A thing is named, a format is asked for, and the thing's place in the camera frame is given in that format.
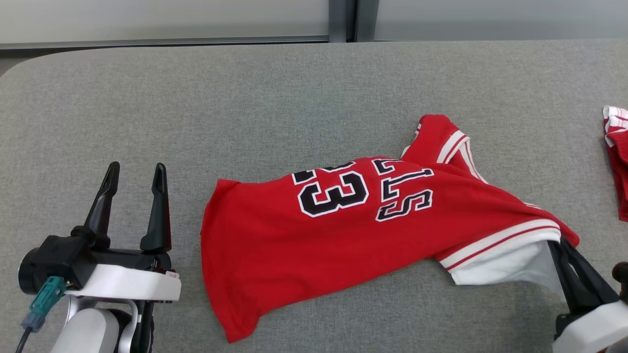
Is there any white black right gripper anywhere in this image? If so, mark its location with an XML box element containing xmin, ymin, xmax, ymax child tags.
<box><xmin>548</xmin><ymin>238</ymin><xmax>628</xmax><ymax>353</ymax></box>

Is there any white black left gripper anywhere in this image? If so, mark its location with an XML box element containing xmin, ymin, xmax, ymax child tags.
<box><xmin>64</xmin><ymin>161</ymin><xmax>182</xmax><ymax>303</ymax></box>

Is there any red basketball jersey white trim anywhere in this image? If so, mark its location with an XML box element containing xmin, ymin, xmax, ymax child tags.
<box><xmin>200</xmin><ymin>114</ymin><xmax>580</xmax><ymax>344</ymax></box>

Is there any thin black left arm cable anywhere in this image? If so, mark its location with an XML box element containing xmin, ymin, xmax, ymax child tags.
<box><xmin>132</xmin><ymin>302</ymin><xmax>155</xmax><ymax>353</ymax></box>

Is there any black cable with teal plug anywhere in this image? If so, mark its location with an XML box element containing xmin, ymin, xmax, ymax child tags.
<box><xmin>15</xmin><ymin>276</ymin><xmax>67</xmax><ymax>353</ymax></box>

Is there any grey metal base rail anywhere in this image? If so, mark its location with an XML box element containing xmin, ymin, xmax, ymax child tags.
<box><xmin>0</xmin><ymin>35</ymin><xmax>329</xmax><ymax>50</ymax></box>

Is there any grey metal partition post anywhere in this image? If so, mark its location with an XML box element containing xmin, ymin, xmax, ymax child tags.
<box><xmin>328</xmin><ymin>0</ymin><xmax>378</xmax><ymax>43</ymax></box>

